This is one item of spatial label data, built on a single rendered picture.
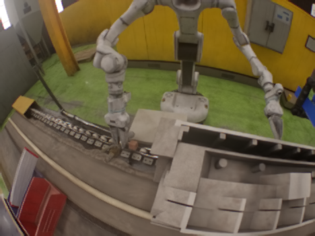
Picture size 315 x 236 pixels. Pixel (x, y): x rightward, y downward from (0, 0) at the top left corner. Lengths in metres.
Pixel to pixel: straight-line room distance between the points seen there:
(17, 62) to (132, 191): 5.54
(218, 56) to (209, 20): 0.66
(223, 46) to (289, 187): 2.20
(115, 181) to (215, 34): 2.30
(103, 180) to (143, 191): 0.21
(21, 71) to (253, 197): 5.97
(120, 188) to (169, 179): 0.30
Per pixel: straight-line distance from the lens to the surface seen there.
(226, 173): 0.54
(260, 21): 2.23
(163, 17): 2.39
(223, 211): 0.47
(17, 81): 5.68
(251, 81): 2.83
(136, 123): 0.74
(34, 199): 0.91
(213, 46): 2.40
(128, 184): 0.65
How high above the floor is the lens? 1.37
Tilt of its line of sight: 51 degrees down
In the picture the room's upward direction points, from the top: 7 degrees counter-clockwise
